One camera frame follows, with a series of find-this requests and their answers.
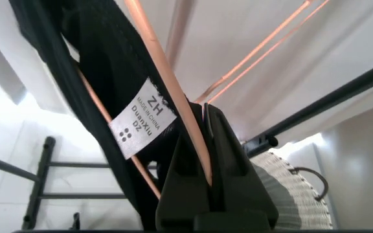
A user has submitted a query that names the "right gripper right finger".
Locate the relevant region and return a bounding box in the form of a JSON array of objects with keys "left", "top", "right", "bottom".
[{"left": 205, "top": 102, "right": 280, "bottom": 231}]

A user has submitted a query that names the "white laundry basket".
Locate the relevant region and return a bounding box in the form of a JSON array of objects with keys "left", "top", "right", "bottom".
[{"left": 249, "top": 150, "right": 333, "bottom": 231}]

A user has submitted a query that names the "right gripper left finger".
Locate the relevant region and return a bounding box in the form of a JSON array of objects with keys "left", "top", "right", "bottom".
[{"left": 155, "top": 102, "right": 212, "bottom": 231}]

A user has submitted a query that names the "black clothes rack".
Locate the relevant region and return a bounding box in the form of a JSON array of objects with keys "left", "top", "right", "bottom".
[{"left": 0, "top": 57, "right": 373, "bottom": 231}]

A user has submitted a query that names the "black garment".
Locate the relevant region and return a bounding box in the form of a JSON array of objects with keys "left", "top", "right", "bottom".
[{"left": 8, "top": 0, "right": 194, "bottom": 231}]

